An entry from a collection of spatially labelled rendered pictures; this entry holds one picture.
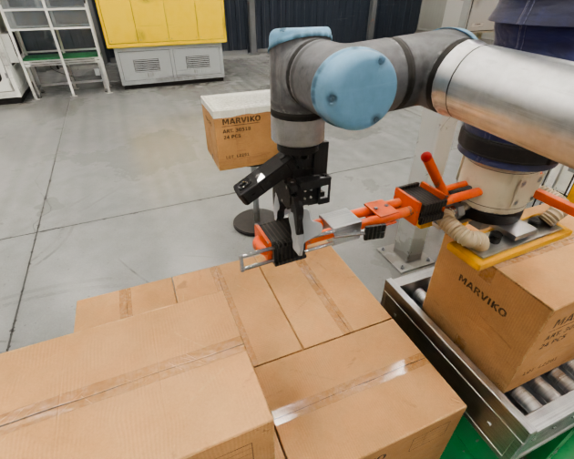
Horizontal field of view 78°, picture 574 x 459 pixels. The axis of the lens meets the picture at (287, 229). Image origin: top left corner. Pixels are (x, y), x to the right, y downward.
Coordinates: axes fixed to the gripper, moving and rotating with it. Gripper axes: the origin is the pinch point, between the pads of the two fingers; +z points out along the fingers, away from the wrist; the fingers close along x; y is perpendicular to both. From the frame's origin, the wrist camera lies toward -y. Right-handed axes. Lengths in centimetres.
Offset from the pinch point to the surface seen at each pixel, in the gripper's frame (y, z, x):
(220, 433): -20.8, 29.9, -16.1
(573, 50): 54, -32, -7
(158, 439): -31.9, 29.9, -12.3
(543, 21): 48, -36, -4
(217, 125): 26, 31, 168
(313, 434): 6, 70, -7
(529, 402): 75, 70, -26
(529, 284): 71, 29, -12
